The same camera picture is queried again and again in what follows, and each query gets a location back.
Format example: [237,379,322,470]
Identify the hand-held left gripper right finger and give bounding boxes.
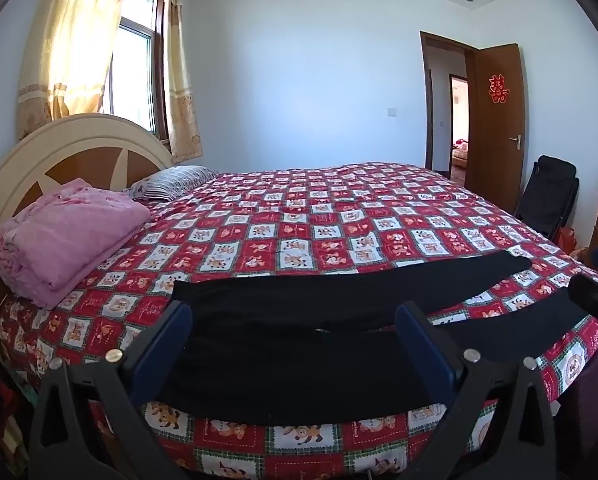
[394,301,563,480]

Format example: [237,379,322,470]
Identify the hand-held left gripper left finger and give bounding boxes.
[28,299,195,480]

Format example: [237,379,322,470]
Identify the black pants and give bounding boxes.
[154,251,597,423]

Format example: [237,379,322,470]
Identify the black folding chair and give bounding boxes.
[513,155,580,247]

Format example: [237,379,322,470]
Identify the folded pink blanket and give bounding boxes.
[0,178,151,310]

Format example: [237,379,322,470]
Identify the brown wooden door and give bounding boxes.
[465,43,524,216]

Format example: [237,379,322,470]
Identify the striped pillow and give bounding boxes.
[124,165,222,202]

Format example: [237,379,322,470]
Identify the red checkered printed bed cover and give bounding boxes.
[0,161,598,480]

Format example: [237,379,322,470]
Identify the red paper door ornament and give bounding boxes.
[488,74,510,104]

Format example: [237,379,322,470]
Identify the cream and brown headboard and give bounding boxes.
[0,113,175,366]

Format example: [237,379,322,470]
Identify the window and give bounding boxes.
[99,0,169,145]

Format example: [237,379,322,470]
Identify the wide yellow curtain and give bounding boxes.
[18,0,139,141]

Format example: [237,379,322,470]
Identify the brown door frame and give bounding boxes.
[419,31,480,176]

